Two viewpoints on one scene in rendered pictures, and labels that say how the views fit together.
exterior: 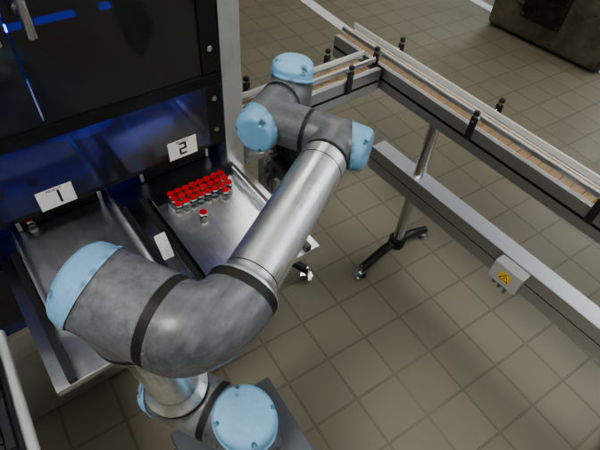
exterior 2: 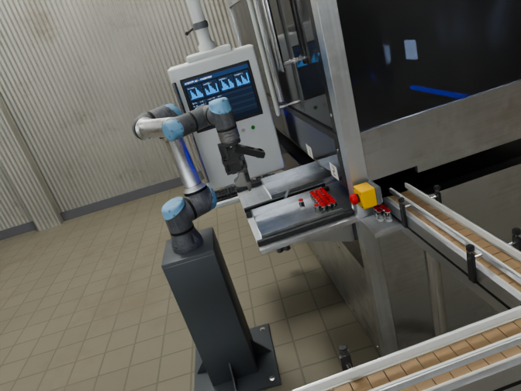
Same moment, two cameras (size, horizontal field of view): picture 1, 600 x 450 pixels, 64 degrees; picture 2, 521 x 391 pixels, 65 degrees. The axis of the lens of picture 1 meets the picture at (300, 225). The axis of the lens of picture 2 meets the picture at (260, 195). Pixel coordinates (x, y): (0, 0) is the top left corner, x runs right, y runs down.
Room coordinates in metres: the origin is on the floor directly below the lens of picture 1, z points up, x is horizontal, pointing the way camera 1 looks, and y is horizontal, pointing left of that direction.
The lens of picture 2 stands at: (1.67, -1.12, 1.66)
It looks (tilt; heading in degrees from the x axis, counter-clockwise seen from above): 23 degrees down; 126
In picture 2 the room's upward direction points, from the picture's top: 16 degrees counter-clockwise
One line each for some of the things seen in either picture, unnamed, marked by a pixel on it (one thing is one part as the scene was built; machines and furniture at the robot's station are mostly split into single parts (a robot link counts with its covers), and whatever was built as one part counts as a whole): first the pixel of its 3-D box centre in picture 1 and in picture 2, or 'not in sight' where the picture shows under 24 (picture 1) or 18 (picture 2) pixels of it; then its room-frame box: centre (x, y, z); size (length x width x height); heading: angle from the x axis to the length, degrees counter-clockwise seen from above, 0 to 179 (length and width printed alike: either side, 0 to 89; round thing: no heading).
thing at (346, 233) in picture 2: not in sight; (313, 238); (0.92, 0.17, 0.79); 0.34 x 0.03 x 0.13; 41
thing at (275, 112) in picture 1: (276, 120); (204, 116); (0.66, 0.06, 1.39); 0.11 x 0.11 x 0.08; 70
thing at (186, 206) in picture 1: (204, 197); (318, 202); (0.93, 0.28, 0.90); 0.18 x 0.02 x 0.05; 131
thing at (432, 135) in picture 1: (413, 190); not in sight; (1.52, -0.48, 0.46); 0.09 x 0.09 x 0.77; 41
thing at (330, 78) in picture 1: (299, 90); (453, 233); (1.48, 0.05, 0.92); 0.69 x 0.15 x 0.16; 131
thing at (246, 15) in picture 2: not in sight; (259, 48); (0.30, 1.16, 1.50); 0.49 x 0.01 x 0.59; 131
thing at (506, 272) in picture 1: (508, 274); not in sight; (1.07, -0.78, 0.50); 0.12 x 0.05 x 0.09; 41
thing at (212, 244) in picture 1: (224, 223); (294, 212); (0.85, 0.20, 0.90); 0.34 x 0.26 x 0.04; 41
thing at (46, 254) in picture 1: (84, 251); (298, 179); (0.71, 0.54, 0.90); 0.34 x 0.26 x 0.04; 41
